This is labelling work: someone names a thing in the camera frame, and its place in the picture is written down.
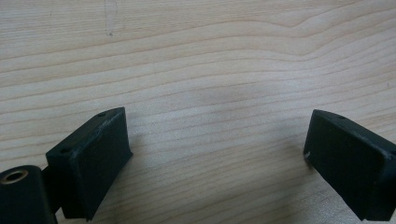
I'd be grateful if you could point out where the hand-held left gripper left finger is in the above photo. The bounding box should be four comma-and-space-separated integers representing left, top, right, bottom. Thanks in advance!
45, 106, 134, 222

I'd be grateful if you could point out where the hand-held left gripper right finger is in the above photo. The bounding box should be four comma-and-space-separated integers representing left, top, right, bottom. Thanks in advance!
303, 108, 396, 222

